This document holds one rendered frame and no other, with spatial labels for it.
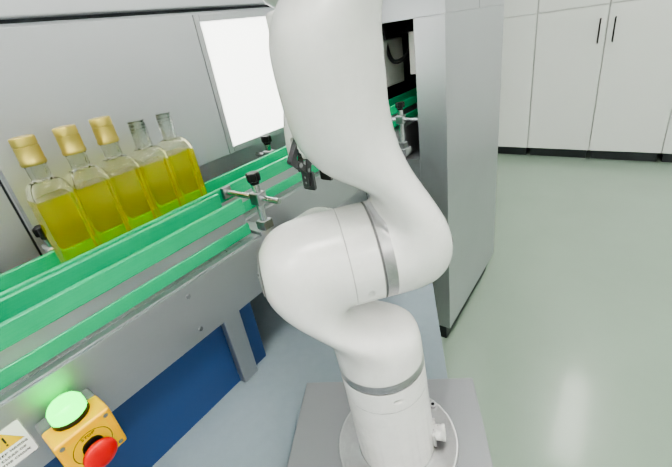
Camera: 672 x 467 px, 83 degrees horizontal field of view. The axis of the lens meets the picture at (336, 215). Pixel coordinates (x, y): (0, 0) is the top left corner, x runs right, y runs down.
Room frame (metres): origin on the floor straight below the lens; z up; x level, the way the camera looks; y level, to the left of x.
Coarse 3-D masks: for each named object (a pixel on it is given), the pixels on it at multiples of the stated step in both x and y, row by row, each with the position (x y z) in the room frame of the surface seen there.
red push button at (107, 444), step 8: (104, 440) 0.34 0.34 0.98; (112, 440) 0.34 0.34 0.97; (88, 448) 0.33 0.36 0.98; (96, 448) 0.33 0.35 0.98; (104, 448) 0.33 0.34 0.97; (112, 448) 0.34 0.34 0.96; (88, 456) 0.32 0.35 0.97; (96, 456) 0.32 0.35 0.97; (104, 456) 0.33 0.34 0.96; (112, 456) 0.33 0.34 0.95; (88, 464) 0.32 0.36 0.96; (96, 464) 0.32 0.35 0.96; (104, 464) 0.32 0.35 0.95
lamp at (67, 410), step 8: (72, 392) 0.38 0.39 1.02; (56, 400) 0.37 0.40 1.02; (64, 400) 0.37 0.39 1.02; (72, 400) 0.37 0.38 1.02; (80, 400) 0.37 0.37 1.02; (48, 408) 0.36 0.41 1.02; (56, 408) 0.36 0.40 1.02; (64, 408) 0.36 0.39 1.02; (72, 408) 0.36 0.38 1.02; (80, 408) 0.36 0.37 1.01; (88, 408) 0.37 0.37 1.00; (48, 416) 0.35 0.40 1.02; (56, 416) 0.35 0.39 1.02; (64, 416) 0.35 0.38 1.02; (72, 416) 0.35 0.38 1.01; (80, 416) 0.36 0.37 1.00; (56, 424) 0.35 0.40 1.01; (64, 424) 0.35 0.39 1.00; (72, 424) 0.35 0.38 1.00
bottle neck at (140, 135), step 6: (138, 120) 0.74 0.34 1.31; (132, 126) 0.72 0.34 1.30; (138, 126) 0.72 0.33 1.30; (144, 126) 0.73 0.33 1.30; (132, 132) 0.72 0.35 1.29; (138, 132) 0.72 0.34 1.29; (144, 132) 0.72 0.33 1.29; (138, 138) 0.72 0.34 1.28; (144, 138) 0.72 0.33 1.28; (138, 144) 0.72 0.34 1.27; (144, 144) 0.72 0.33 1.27; (150, 144) 0.73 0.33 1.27
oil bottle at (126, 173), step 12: (120, 156) 0.68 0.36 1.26; (108, 168) 0.66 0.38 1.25; (120, 168) 0.66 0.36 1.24; (132, 168) 0.68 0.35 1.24; (120, 180) 0.66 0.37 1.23; (132, 180) 0.67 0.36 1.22; (144, 180) 0.69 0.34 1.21; (120, 192) 0.65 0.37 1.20; (132, 192) 0.66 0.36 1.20; (144, 192) 0.68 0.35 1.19; (132, 204) 0.66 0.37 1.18; (144, 204) 0.67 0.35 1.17; (132, 216) 0.65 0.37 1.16; (144, 216) 0.67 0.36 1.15; (156, 216) 0.68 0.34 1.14; (132, 228) 0.65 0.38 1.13
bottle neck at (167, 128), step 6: (156, 114) 0.77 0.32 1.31; (162, 114) 0.76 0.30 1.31; (168, 114) 0.77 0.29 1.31; (162, 120) 0.76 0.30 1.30; (168, 120) 0.77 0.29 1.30; (162, 126) 0.76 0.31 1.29; (168, 126) 0.77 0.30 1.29; (174, 126) 0.78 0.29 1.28; (162, 132) 0.76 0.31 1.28; (168, 132) 0.76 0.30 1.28; (174, 132) 0.77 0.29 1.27; (162, 138) 0.77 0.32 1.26; (168, 138) 0.76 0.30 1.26
